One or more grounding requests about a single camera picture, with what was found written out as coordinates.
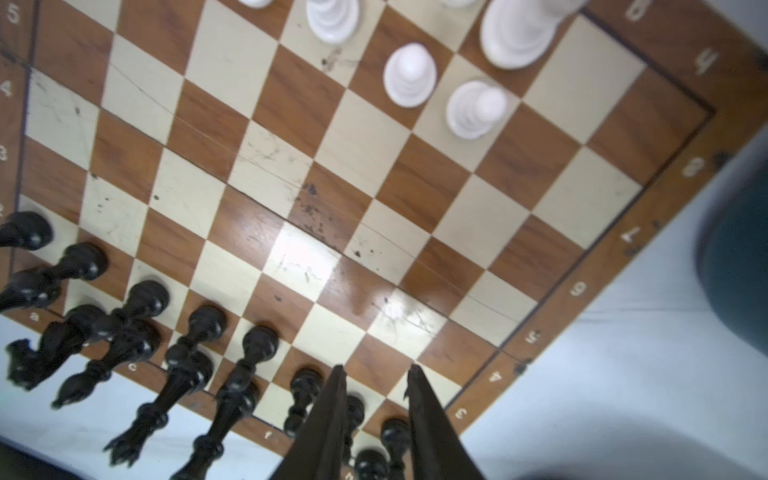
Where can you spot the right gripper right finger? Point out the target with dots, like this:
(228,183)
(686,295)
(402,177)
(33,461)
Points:
(437,452)

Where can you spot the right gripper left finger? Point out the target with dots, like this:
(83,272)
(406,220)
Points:
(317,423)

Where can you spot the wooden chess board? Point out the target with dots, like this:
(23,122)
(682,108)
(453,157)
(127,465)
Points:
(504,216)

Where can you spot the black chess pieces on board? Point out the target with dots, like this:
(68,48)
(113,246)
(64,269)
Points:
(351,316)

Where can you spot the white chess pieces on board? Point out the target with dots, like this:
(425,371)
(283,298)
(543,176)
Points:
(307,78)

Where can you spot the far teal plastic bin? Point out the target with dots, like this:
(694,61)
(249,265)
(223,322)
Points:
(732,264)

